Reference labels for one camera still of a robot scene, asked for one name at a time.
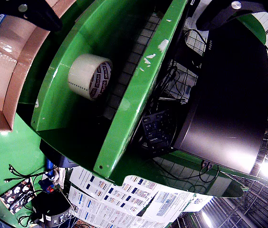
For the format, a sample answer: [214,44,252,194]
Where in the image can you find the black monitor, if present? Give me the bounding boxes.
[173,18,268,175]

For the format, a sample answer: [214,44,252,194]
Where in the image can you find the black box device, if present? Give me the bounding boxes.
[39,139,79,168]

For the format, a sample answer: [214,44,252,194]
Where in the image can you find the white printed paper sheet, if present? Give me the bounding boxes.
[67,186,149,228]
[69,166,160,209]
[145,187,214,223]

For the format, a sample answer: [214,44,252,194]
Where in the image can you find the black cable tangle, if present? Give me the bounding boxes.
[152,28,207,112]

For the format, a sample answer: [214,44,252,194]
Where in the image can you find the black connector cable bundle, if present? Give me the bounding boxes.
[4,163,57,185]

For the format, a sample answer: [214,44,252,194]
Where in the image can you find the beige packing tape roll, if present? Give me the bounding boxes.
[67,53,114,102]

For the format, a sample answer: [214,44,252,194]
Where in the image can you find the black rounded device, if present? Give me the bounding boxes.
[31,191,72,228]

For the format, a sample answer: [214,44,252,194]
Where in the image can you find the open cardboard tray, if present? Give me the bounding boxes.
[0,0,77,133]

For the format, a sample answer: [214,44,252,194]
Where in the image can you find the green metal cabinet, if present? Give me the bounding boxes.
[0,0,268,228]

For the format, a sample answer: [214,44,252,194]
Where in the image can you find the black white patterned flat carton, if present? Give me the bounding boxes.
[0,178,35,216]

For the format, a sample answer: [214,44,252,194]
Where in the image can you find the black keyboard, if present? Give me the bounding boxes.
[137,109,180,159]

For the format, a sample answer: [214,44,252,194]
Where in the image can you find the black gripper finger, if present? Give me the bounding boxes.
[195,0,268,32]
[0,0,63,33]

